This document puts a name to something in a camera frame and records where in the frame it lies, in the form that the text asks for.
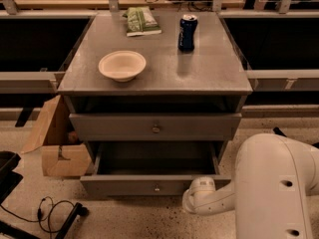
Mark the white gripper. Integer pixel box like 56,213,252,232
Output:
182,177,215,214

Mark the grey drawer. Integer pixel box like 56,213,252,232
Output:
81,141,230,198
70,114,241,141

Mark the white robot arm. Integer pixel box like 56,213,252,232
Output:
182,133,319,239

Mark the grey top drawer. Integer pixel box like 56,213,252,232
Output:
70,114,241,141

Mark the grey drawer cabinet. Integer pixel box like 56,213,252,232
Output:
57,10,254,164

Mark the black stand leg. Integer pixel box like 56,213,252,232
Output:
55,202,89,239

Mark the brown cardboard box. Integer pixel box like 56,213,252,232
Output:
22,96,92,177

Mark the white paper bowl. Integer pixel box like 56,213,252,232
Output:
98,51,147,82

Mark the blue soda can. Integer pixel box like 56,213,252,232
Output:
177,14,198,52

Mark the green snack bag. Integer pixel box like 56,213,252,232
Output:
124,6,161,37

